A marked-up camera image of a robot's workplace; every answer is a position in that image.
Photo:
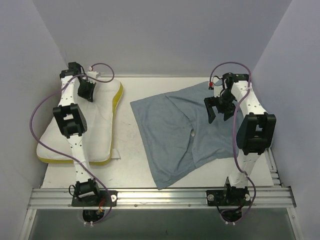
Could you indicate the aluminium front frame rail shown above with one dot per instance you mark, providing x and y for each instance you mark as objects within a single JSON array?
[{"x": 153, "y": 199}]

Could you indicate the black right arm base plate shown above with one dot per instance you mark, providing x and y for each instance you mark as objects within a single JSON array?
[{"x": 238, "y": 197}]

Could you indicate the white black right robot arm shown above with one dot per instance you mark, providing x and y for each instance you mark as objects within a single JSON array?
[{"x": 249, "y": 140}]

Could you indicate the blue-grey fabric pillowcase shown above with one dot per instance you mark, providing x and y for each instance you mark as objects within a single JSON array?
[{"x": 177, "y": 136}]

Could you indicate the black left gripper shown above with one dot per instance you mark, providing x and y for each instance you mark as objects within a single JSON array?
[{"x": 85, "y": 88}]

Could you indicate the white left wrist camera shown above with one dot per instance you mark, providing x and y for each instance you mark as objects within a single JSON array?
[{"x": 92, "y": 73}]

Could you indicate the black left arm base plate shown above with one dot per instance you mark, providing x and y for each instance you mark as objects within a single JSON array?
[{"x": 103, "y": 200}]

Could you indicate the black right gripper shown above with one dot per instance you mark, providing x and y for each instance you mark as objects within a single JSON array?
[{"x": 217, "y": 104}]

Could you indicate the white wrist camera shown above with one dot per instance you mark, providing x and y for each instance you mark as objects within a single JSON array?
[
  {"x": 216, "y": 87},
  {"x": 92, "y": 73}
]

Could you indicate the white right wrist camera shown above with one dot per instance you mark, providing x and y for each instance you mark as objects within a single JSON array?
[{"x": 216, "y": 87}]

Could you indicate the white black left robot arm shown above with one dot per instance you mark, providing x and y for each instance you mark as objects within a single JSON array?
[{"x": 72, "y": 125}]

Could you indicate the white pillow with yellow edge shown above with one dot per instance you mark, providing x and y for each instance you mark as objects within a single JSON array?
[{"x": 98, "y": 139}]

